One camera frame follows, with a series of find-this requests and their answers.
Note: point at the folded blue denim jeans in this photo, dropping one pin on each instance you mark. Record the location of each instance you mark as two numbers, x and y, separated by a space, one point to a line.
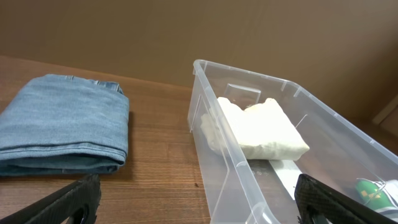
60 124

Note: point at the cream white cloth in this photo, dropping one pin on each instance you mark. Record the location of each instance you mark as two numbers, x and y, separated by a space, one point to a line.
263 131

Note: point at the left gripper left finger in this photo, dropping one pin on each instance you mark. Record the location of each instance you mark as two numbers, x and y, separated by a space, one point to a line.
77 203

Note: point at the white printed t-shirt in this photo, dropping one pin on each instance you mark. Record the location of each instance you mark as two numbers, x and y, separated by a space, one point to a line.
380 196

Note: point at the clear plastic storage bin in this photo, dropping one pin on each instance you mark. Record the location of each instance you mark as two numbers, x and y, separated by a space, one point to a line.
239 190

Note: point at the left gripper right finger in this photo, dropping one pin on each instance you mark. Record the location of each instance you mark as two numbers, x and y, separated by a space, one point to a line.
319 203

